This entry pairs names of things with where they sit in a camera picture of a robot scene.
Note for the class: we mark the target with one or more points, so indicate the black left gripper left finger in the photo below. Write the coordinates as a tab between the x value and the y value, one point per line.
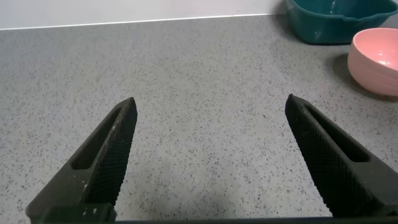
102	165

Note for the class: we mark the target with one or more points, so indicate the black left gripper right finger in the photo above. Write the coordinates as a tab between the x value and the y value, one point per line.
335	168

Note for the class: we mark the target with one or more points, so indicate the pink plastic bowl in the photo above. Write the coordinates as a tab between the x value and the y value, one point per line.
373	65

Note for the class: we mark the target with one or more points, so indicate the teal plastic square basin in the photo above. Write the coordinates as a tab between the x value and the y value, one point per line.
323	25

